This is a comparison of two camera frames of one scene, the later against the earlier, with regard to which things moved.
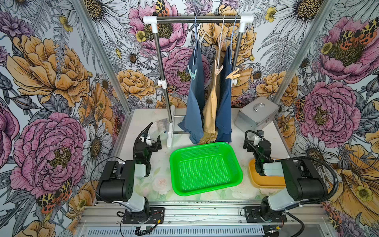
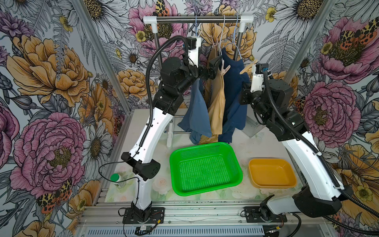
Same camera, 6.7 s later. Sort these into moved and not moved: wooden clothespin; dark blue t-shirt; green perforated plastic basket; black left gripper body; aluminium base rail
Moved: dark blue t-shirt; black left gripper body; wooden clothespin
Not moved: green perforated plastic basket; aluminium base rail
